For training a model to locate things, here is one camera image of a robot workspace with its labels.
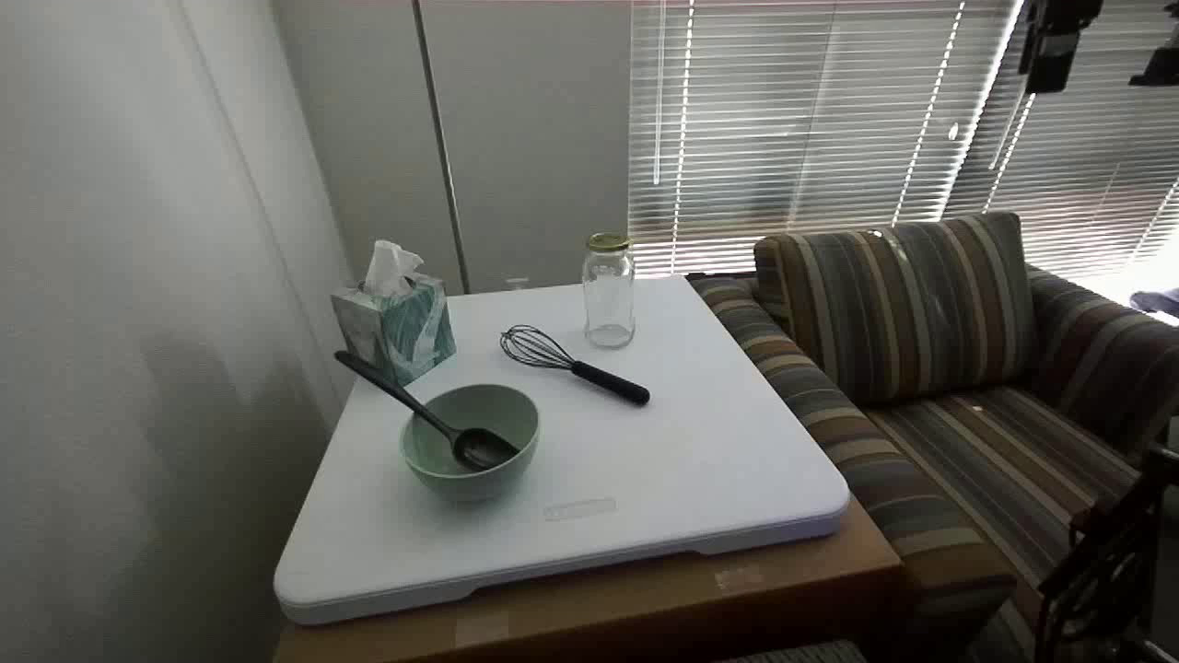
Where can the striped sofa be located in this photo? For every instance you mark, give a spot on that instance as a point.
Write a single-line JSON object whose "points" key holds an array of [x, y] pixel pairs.
{"points": [[982, 463]]}

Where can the clear glass jar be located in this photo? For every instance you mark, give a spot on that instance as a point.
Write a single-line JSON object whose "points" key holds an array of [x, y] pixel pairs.
{"points": [[609, 303]]}

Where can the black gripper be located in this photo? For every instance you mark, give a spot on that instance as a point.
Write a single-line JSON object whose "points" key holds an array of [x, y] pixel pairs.
{"points": [[1057, 39]]}

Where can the striped sofa cushion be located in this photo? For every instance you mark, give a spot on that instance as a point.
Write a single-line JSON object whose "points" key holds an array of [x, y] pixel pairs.
{"points": [[896, 307]]}

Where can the white table board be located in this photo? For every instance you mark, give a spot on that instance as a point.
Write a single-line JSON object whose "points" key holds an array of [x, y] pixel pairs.
{"points": [[652, 492]]}

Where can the white window blinds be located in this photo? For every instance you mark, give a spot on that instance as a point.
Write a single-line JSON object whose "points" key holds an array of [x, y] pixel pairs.
{"points": [[761, 123]]}

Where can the thin vertical wall conduit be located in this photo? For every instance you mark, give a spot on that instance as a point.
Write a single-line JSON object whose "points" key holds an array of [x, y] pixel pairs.
{"points": [[442, 134]]}

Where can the black spoon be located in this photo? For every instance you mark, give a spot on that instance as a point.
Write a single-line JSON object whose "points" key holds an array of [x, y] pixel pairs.
{"points": [[488, 448]]}

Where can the light green bowl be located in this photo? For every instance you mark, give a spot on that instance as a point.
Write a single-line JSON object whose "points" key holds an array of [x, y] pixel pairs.
{"points": [[470, 487]]}

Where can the small blue object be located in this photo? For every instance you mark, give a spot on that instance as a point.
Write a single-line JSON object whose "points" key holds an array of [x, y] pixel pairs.
{"points": [[1158, 303]]}

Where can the black tripod stand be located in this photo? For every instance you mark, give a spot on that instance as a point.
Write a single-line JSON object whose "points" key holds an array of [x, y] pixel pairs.
{"points": [[1107, 554]]}

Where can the wooden table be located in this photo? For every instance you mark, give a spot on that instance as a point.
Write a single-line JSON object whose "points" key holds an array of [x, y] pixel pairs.
{"points": [[686, 600]]}

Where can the teal white tissue box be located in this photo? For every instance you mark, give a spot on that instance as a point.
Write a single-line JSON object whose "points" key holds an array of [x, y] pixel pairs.
{"points": [[410, 334]]}

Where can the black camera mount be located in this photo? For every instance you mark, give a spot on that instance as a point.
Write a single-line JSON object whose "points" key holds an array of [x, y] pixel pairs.
{"points": [[1164, 66]]}

